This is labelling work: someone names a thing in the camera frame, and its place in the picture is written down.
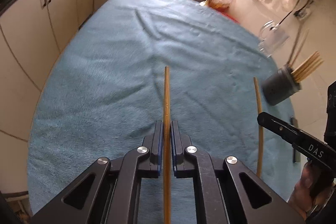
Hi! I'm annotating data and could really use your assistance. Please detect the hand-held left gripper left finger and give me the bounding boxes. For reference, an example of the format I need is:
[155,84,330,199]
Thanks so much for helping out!
[31,121,164,224]

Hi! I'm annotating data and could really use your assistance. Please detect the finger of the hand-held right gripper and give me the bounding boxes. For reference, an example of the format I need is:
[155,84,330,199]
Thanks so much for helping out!
[257,112,303,145]

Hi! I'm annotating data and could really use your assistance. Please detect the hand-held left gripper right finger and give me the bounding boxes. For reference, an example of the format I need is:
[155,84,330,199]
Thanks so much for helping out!
[171,120,306,224]

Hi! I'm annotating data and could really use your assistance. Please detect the light wooden chopstick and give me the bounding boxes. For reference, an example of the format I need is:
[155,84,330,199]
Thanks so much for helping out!
[163,66,173,224]
[253,77,264,179]

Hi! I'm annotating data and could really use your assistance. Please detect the dark grey cup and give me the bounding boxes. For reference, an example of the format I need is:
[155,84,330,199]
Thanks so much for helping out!
[262,65,302,106]

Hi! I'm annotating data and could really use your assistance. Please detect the bunch of wooden chopsticks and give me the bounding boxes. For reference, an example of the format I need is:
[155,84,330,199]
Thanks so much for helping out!
[292,51,325,83]

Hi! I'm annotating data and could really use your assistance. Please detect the person's right hand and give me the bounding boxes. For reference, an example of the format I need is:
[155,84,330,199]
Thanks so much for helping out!
[288,160,327,220]

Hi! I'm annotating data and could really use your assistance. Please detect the long dark wooden chopstick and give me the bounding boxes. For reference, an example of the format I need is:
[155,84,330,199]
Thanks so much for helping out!
[288,27,302,66]
[293,29,311,65]

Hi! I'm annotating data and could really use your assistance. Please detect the clear glass mug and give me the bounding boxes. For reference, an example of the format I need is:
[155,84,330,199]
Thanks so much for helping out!
[258,21,290,58]

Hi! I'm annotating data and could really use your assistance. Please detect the blue table cloth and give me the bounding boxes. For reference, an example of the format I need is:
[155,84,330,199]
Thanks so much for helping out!
[26,0,295,224]

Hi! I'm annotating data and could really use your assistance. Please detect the red basin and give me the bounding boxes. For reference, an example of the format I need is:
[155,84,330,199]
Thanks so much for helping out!
[220,10,238,24]

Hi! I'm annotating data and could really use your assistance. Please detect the beige lower kitchen cabinets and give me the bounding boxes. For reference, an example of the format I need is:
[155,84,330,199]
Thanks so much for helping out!
[0,0,232,198]

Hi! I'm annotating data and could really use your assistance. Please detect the black cable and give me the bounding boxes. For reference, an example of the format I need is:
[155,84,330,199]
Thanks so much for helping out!
[278,0,313,27]

